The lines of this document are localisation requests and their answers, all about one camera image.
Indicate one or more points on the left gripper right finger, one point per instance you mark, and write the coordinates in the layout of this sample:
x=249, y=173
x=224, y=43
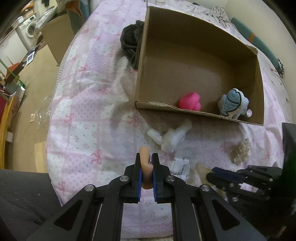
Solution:
x=198, y=213

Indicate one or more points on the pink patterned quilt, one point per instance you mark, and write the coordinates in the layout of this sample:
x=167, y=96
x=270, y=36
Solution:
x=95, y=130

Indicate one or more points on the clear labelled plastic bag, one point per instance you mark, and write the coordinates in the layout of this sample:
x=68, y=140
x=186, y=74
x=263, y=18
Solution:
x=180, y=167

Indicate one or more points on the translucent beige soft toy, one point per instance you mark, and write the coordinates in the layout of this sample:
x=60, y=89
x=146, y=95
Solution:
x=202, y=171

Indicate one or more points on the white washing machine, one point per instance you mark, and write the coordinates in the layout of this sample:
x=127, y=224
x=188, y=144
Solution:
x=27, y=33

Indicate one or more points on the flat cardboard piece on floor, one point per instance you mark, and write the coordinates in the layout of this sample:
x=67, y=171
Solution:
x=41, y=157

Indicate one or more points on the brown cardboard box on floor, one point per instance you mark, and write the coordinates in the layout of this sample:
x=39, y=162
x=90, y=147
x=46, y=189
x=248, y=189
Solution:
x=58, y=35

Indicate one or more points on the peach soft silicone toy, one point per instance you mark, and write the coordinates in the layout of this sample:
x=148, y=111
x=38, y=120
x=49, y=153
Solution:
x=146, y=166

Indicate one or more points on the yellow wooden furniture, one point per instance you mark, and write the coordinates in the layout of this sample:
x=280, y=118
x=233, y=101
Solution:
x=5, y=120

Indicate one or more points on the blue fish plush toy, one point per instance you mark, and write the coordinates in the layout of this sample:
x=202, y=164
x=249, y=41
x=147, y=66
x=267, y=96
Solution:
x=233, y=104

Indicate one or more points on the black clothing bundle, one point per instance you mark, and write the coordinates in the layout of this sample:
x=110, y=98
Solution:
x=131, y=40

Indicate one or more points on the beige frilly scrunchie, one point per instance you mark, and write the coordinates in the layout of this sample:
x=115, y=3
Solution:
x=242, y=152

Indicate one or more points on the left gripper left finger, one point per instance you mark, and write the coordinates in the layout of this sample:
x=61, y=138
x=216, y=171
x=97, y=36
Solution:
x=94, y=213

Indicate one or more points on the person's dark sleeve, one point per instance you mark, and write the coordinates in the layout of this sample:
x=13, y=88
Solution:
x=27, y=201

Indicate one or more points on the teal pillow orange stripe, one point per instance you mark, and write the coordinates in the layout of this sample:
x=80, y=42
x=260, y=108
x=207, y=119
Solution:
x=259, y=44

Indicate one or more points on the pink rubber duck toy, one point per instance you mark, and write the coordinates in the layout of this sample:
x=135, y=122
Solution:
x=190, y=101

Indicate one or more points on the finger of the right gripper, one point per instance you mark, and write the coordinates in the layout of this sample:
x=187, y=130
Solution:
x=228, y=175
x=221, y=183

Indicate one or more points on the open cardboard box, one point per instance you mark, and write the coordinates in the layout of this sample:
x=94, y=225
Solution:
x=181, y=54

